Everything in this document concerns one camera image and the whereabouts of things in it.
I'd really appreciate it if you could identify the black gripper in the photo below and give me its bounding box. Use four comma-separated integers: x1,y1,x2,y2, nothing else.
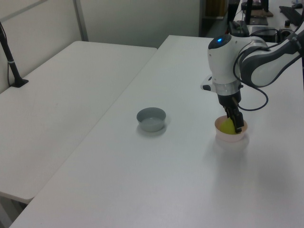
217,92,245,134

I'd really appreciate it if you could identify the green pear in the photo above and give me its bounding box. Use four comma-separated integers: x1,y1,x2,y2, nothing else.
218,117,238,135

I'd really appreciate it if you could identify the pink plastic bowl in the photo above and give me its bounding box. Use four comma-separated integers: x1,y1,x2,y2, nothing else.
214,115,249,143

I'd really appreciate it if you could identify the grey plastic bowl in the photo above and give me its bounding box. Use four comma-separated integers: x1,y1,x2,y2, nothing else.
136,107,167,133

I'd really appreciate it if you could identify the black monitor stand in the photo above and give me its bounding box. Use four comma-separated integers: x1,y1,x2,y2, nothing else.
241,0,269,26

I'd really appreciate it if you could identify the yellow background panel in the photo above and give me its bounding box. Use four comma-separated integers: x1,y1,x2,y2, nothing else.
204,0,226,18

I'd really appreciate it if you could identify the black keyboard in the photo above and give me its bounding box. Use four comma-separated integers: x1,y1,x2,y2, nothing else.
278,5,304,26

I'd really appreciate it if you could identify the white side table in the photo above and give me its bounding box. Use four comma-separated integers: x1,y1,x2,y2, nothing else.
0,40,159,205

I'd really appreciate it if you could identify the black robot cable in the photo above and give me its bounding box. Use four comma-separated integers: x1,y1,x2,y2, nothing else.
233,42,270,112

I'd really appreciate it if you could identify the grey partition post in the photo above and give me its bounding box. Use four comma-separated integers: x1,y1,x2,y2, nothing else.
72,0,89,42

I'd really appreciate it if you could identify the black camera stand pole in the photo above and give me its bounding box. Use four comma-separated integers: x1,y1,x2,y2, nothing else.
0,21,29,88

